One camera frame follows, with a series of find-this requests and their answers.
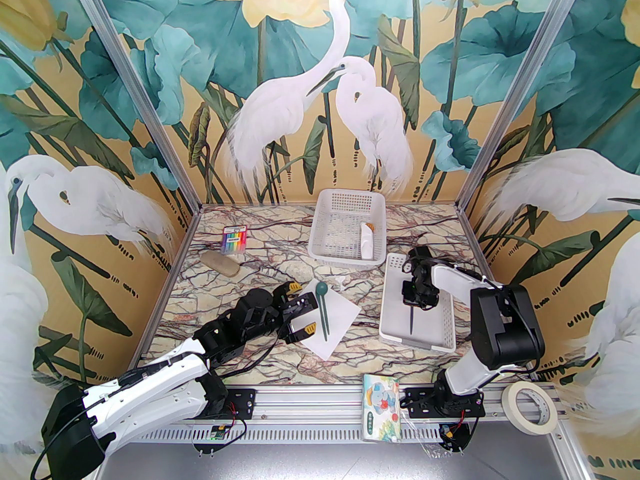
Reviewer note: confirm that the narrow white plastic basket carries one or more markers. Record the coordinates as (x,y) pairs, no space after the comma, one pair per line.
(392,318)

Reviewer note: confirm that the rolled white napkin bundle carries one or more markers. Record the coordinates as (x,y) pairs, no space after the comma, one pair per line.
(367,243)

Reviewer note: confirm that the yellow power connector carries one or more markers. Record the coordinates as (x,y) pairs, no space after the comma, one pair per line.
(449,434)

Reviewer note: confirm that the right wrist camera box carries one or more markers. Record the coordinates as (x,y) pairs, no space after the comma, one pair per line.
(421,254)

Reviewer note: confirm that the aluminium front rail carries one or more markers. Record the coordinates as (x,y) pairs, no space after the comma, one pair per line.
(310,402)

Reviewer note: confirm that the large white plastic basket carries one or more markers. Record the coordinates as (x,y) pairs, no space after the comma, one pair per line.
(330,245)

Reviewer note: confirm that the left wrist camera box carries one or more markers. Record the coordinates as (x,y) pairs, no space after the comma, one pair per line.
(257,300)

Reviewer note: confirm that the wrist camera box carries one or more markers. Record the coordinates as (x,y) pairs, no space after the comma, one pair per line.
(257,300)
(421,254)

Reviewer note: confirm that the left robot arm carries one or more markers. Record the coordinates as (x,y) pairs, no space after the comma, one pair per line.
(150,388)

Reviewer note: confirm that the tan glasses case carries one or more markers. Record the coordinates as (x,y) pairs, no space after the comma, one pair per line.
(220,263)

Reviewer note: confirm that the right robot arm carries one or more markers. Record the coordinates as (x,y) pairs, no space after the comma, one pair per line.
(505,328)

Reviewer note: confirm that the roll of masking tape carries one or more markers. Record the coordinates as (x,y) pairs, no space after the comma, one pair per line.
(510,408)

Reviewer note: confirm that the pack of coloured markers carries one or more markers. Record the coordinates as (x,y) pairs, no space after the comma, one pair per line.
(235,240)

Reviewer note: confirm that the cartoon print tissue pack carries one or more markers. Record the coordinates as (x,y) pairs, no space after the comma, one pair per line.
(381,408)

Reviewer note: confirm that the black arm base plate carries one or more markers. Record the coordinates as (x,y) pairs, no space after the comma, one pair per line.
(417,402)
(242,402)

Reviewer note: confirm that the aluminium frame post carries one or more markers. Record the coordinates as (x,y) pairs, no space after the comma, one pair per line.
(135,90)
(520,90)

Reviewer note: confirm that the green plastic spoon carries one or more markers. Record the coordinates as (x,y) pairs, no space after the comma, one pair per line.
(321,287)

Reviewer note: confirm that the perforated metal panel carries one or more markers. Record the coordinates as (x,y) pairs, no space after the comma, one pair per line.
(300,435)

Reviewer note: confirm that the white paper napkin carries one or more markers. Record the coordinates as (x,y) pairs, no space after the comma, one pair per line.
(342,313)

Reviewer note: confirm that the small green circuit board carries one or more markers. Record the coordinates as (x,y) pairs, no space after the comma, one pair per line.
(217,433)

